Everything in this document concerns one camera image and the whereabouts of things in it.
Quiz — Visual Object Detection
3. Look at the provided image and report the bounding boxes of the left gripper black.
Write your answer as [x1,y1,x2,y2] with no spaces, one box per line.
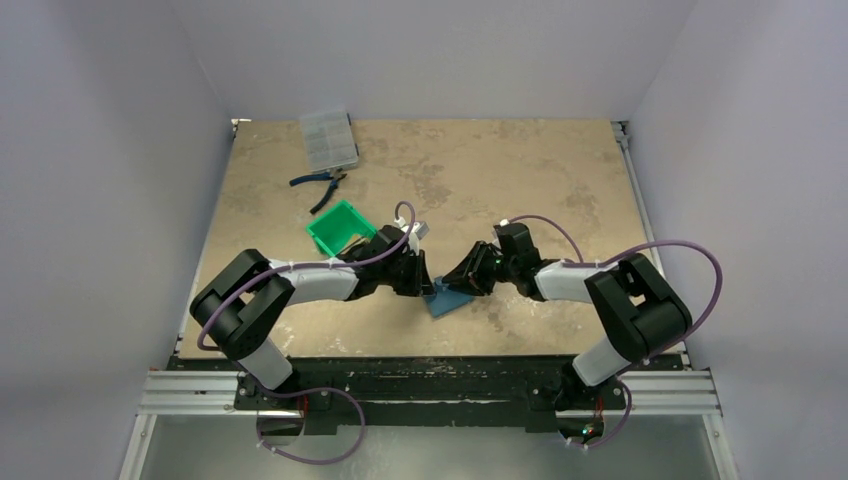
[378,249,435,297]

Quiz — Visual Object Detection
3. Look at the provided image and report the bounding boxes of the blue card holder wallet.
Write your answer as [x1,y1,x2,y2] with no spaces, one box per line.
[423,276,475,320]

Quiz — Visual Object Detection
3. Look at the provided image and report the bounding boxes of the green plastic bin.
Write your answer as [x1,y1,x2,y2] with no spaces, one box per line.
[305,200,377,257]

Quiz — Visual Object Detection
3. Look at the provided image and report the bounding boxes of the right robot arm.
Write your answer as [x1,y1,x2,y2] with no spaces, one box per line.
[442,222,693,407]

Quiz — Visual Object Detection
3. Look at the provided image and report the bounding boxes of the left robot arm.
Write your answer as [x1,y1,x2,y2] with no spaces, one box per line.
[189,219,435,409]

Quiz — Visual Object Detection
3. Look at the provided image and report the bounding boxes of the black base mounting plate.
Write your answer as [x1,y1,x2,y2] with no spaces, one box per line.
[165,354,684,439]

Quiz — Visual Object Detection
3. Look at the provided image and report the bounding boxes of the clear plastic organizer box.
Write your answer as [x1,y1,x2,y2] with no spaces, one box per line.
[299,106,360,173]

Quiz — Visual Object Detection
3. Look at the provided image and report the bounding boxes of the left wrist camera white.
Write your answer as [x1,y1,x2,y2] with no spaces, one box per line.
[401,221,429,250]

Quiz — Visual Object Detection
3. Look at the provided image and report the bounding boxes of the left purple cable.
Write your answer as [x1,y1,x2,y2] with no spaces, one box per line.
[195,200,417,351]

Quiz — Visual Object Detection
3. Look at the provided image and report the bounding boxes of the purple cable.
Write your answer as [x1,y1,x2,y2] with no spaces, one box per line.
[506,214,725,372]
[195,200,417,351]

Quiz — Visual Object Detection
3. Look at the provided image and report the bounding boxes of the blue handled pliers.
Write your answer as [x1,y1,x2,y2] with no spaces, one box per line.
[289,168,348,216]

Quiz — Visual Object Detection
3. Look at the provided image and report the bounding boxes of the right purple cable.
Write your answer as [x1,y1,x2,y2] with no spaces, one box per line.
[506,214,725,372]

